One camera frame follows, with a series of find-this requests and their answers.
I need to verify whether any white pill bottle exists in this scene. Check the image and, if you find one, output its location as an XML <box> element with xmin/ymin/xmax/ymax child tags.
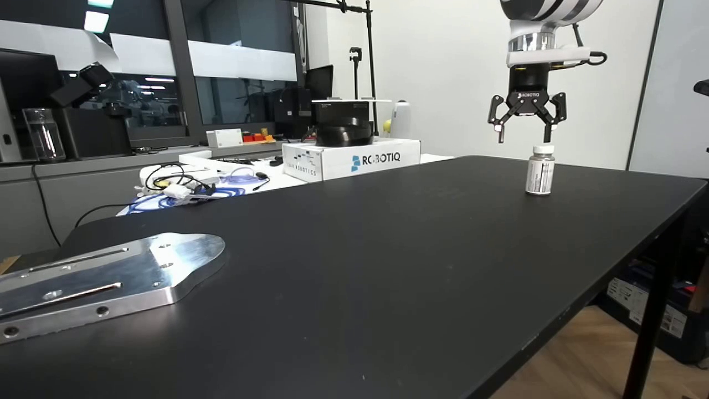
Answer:
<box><xmin>523</xmin><ymin>142</ymin><xmax>557</xmax><ymax>200</ymax></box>

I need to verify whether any red small item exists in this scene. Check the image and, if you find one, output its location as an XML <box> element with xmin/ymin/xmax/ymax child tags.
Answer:
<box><xmin>242</xmin><ymin>127</ymin><xmax>279</xmax><ymax>146</ymax></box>

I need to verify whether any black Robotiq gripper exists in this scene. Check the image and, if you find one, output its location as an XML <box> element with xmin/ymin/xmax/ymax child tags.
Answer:
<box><xmin>485</xmin><ymin>64</ymin><xmax>569</xmax><ymax>146</ymax></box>

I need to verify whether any black device on box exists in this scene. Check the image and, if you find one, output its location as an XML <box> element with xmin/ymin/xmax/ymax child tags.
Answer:
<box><xmin>309</xmin><ymin>97</ymin><xmax>377</xmax><ymax>149</ymax></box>

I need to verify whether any blue and white cable bundle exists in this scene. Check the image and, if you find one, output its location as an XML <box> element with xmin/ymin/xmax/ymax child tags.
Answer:
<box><xmin>114</xmin><ymin>163</ymin><xmax>274</xmax><ymax>219</ymax></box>

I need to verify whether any clear plastic container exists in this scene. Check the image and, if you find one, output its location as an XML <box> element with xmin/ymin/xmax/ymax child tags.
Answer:
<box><xmin>20</xmin><ymin>105</ymin><xmax>71</xmax><ymax>167</ymax></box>

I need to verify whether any small white box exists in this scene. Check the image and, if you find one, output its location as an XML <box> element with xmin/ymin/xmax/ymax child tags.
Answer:
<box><xmin>204</xmin><ymin>127</ymin><xmax>246</xmax><ymax>150</ymax></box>

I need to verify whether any aluminium mounting plate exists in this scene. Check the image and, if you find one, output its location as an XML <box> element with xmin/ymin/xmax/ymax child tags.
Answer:
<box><xmin>0</xmin><ymin>230</ymin><xmax>228</xmax><ymax>345</ymax></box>

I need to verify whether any black storage crate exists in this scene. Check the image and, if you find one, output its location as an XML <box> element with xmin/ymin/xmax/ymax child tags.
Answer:
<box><xmin>595</xmin><ymin>252</ymin><xmax>709</xmax><ymax>368</ymax></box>

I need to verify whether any long white Robotiq box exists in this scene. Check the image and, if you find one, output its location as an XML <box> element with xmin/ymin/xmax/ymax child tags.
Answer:
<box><xmin>279</xmin><ymin>135</ymin><xmax>423</xmax><ymax>185</ymax></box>

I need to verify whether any thin black floor cable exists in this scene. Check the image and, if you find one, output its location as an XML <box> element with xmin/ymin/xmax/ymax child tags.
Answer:
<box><xmin>28</xmin><ymin>163</ymin><xmax>140</xmax><ymax>252</ymax></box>

